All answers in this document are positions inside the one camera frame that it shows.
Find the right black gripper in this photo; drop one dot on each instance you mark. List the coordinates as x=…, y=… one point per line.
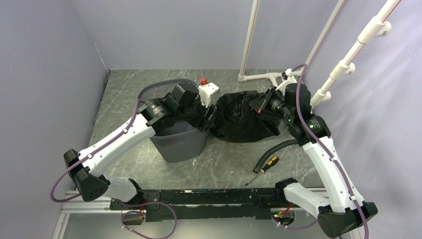
x=259, y=103

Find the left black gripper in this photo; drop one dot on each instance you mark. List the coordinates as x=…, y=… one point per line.
x=201, y=119

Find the black trash bag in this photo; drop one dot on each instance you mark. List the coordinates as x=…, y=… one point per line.
x=236, y=121

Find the grey mesh trash bin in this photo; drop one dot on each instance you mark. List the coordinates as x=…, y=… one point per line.
x=180, y=142

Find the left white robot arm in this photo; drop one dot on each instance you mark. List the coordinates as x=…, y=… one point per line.
x=87, y=168

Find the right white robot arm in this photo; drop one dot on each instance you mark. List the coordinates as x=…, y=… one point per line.
x=344, y=212

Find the yellow black screwdriver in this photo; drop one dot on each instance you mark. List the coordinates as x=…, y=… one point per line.
x=273, y=161

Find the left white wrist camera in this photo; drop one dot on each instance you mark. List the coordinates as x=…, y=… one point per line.
x=206, y=91

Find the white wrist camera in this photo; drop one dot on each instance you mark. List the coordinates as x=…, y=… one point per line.
x=206, y=91
x=286, y=79

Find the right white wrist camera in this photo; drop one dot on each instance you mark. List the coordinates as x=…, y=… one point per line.
x=286, y=79

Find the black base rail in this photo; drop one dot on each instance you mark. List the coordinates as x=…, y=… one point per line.
x=184, y=204

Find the white PVC pipe frame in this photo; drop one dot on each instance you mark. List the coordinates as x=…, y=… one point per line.
x=378, y=26

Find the aluminium extrusion rail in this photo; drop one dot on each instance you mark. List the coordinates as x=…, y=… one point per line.
x=78, y=206

